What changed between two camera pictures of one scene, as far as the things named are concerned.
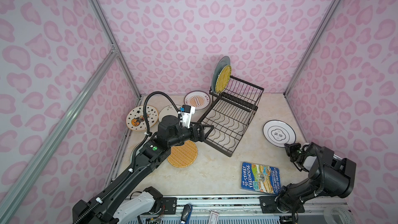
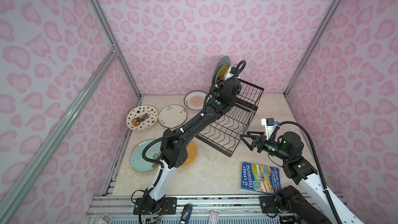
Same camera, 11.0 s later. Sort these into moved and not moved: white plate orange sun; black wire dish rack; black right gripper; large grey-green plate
Moved: black right gripper
Not moved: large grey-green plate; white plate orange sun; black wire dish rack
